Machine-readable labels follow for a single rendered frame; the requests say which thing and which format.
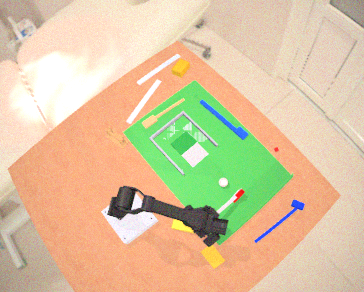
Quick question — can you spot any green flat mat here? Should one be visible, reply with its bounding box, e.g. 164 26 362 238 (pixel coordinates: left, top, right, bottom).
123 80 291 243

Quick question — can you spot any white ball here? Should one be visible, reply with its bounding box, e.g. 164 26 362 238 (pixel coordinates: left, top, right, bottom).
219 177 228 187

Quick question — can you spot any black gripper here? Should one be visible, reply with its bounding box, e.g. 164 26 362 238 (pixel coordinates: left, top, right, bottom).
184 205 220 247

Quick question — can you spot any white flat bar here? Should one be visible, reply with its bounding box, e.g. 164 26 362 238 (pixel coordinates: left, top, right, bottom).
126 79 162 124
137 54 181 85

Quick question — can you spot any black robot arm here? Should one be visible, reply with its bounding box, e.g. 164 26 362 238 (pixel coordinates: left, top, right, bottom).
107 186 229 235

